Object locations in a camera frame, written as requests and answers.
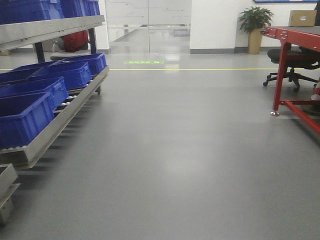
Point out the far blue plastic crate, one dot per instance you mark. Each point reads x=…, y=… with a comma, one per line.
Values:
x=97, y=62

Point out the upper shelf blue crate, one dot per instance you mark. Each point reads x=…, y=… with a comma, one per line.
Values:
x=20, y=11

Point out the red bag under rack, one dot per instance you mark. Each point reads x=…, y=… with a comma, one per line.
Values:
x=74, y=42

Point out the front blue plastic crate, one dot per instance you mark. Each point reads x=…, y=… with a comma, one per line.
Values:
x=23, y=117

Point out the cardboard box on table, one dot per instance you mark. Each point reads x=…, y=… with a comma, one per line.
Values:
x=302, y=18

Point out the red metal table frame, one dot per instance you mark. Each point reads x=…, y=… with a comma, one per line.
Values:
x=307, y=37

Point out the green potted plant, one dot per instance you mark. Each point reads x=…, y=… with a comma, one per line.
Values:
x=252, y=20

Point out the blue plastic crate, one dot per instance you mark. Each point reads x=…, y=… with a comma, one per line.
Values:
x=23, y=117
x=75, y=74
x=97, y=62
x=55, y=86

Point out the left rear blue crate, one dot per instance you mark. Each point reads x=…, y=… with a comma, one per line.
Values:
x=23, y=72

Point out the steel roller conveyor rack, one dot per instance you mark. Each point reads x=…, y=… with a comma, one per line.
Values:
x=16, y=35

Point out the black office chair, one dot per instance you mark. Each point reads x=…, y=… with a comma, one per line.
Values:
x=292, y=62

